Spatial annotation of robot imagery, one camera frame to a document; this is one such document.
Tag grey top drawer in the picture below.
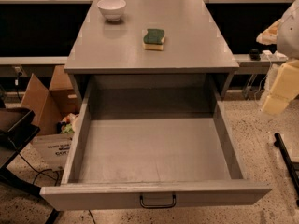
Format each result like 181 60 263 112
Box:
39 74 273 212

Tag green and yellow sponge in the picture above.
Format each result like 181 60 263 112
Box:
143 29 165 51

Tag white ceramic bowl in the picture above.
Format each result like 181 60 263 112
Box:
97 0 126 21

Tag black stand on left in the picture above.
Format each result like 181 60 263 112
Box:
0 106 62 224

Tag black bar on right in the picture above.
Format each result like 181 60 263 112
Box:
274 133 299 206

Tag black adapter on ledge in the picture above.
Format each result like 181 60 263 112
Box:
249 49 261 61

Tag grey drawer cabinet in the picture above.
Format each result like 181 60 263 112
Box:
64 0 239 95

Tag open cardboard box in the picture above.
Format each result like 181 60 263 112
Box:
21 65 79 171

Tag black top drawer handle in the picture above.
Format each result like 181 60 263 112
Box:
139 194 177 209

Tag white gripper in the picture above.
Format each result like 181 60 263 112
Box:
261 60 299 116

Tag white power strip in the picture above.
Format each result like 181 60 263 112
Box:
261 50 287 61

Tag colourful items in box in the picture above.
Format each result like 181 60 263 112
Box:
57 113 78 134

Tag black floor cable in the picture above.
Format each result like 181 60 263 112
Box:
18 152 62 187

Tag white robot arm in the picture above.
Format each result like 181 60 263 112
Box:
256 0 299 116

